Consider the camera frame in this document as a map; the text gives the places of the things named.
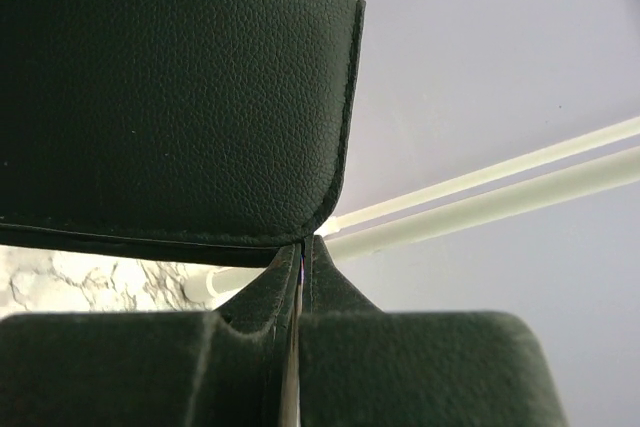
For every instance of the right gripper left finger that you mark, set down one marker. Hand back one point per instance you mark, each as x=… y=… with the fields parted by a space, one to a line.
x=233 y=366

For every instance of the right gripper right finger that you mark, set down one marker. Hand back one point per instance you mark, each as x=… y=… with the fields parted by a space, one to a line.
x=361 y=366

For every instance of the black fabric tool case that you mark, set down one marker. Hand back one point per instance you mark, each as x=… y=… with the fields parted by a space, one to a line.
x=184 y=130

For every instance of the white PVC pipe frame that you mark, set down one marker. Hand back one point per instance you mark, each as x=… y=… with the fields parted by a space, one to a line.
x=471 y=112

